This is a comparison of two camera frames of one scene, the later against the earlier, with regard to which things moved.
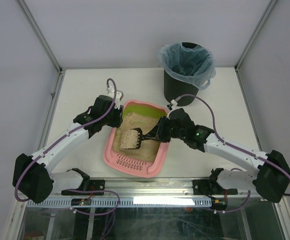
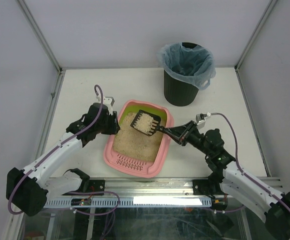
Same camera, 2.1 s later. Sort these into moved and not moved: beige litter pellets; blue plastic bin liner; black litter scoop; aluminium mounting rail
Moved: black litter scoop
Not moved: aluminium mounting rail; beige litter pellets; blue plastic bin liner
